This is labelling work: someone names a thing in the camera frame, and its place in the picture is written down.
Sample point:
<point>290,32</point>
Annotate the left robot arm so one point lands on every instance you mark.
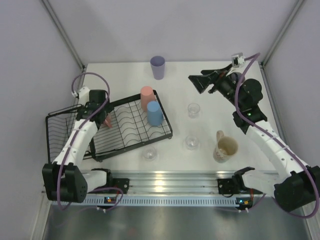
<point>62,178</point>

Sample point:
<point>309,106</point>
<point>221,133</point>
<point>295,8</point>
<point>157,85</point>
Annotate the clear glass lower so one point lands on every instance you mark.
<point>149,153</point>

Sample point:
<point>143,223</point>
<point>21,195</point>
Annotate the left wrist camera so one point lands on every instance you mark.
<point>82,93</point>

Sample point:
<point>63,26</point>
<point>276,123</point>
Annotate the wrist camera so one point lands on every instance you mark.
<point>238,60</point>
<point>82,93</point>

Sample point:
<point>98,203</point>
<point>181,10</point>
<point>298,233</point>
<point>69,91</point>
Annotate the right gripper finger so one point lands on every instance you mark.
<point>201,82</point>
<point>219,71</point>

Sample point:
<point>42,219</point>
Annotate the clear glass upper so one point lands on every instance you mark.
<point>193,110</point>

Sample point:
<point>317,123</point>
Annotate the black wire dish rack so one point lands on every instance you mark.
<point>130,130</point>

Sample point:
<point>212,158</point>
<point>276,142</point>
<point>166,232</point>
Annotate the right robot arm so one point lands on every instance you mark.
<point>298,184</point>

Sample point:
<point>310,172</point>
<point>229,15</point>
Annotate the pale pink iridescent mug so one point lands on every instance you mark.
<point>235,77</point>

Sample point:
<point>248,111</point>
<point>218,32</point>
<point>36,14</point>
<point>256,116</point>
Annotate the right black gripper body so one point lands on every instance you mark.
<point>223,84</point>

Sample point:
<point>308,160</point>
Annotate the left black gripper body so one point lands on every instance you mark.
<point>107,108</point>

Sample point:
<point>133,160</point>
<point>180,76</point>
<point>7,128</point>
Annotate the clear glass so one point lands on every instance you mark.
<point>149,153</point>
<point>193,110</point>
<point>192,142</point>

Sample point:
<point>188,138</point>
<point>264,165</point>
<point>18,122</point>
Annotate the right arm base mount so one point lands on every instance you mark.
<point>230,186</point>

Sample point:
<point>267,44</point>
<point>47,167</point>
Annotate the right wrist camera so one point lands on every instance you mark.
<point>238,60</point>

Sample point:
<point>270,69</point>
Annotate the pink ghost pattern mug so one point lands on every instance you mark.
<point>108,121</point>

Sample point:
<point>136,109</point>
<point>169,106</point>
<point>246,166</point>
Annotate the cream seashell mug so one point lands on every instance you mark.
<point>226,147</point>

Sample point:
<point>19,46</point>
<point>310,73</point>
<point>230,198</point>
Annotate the perforated cable tray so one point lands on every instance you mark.
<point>162,201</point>

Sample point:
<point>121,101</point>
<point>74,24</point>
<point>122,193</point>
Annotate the purple plastic tumbler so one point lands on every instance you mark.
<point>157,64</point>

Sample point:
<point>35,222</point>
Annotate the salmon pink plastic tumbler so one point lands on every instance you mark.
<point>146,95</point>

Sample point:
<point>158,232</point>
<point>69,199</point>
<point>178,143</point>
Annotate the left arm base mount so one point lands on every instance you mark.
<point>117,185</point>

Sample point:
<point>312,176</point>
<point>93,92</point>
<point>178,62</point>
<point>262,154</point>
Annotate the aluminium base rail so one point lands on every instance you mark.
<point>170,183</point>

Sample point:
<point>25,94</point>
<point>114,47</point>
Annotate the blue plastic tumbler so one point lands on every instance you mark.
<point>154,113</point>

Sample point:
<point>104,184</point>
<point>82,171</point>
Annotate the clear glass middle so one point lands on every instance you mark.
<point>192,142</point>

